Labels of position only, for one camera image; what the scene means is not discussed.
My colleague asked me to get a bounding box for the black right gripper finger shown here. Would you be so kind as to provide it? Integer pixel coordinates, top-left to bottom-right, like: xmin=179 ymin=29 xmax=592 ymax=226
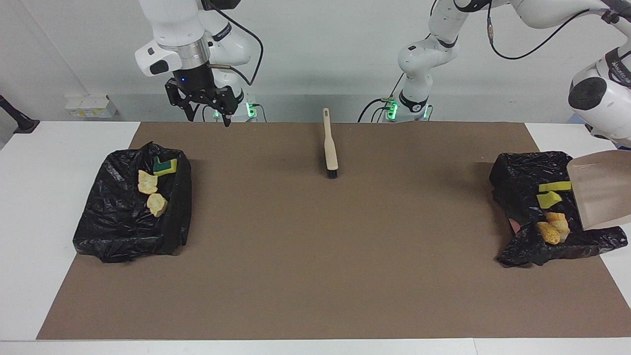
xmin=216 ymin=86 xmax=239 ymax=128
xmin=165 ymin=79 xmax=198 ymax=122

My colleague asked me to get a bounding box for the golden croissant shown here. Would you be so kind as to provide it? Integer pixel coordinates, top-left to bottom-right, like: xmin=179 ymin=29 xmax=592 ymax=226
xmin=138 ymin=170 xmax=159 ymax=194
xmin=545 ymin=212 xmax=571 ymax=236

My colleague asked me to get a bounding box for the pale bread chunk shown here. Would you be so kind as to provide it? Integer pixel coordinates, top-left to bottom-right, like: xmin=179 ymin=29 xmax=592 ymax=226
xmin=146 ymin=193 xmax=168 ymax=217

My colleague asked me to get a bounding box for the beige hand brush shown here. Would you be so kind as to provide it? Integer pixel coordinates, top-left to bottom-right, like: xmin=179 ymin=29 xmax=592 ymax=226
xmin=322 ymin=107 xmax=340 ymax=179

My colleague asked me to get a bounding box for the brown oblong bread roll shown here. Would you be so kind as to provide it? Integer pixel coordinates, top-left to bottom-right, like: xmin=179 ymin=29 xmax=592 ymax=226
xmin=536 ymin=221 xmax=561 ymax=246

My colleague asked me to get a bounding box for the beige plastic dustpan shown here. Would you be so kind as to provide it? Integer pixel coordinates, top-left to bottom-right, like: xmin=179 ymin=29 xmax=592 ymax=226
xmin=566 ymin=150 xmax=631 ymax=231

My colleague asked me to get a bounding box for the black bag lined trash bin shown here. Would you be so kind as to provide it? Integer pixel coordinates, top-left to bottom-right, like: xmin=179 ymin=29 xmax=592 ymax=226
xmin=490 ymin=151 xmax=629 ymax=267
xmin=73 ymin=142 xmax=193 ymax=263

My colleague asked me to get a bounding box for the brown table mat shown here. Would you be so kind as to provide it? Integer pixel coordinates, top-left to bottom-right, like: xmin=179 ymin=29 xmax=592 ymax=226
xmin=37 ymin=122 xmax=631 ymax=340

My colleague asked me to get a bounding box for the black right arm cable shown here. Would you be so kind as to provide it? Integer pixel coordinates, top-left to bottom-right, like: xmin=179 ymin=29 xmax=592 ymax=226
xmin=202 ymin=0 xmax=265 ymax=87

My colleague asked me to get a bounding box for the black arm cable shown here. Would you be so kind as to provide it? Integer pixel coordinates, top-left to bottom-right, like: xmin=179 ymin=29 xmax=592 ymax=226
xmin=202 ymin=0 xmax=265 ymax=87
xmin=486 ymin=0 xmax=614 ymax=61

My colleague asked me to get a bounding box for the white wall socket box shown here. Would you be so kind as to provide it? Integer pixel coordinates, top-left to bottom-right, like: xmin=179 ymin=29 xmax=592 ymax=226
xmin=65 ymin=95 xmax=119 ymax=119

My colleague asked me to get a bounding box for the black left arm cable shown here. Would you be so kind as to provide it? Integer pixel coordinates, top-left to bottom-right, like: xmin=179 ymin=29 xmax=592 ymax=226
xmin=486 ymin=0 xmax=614 ymax=61

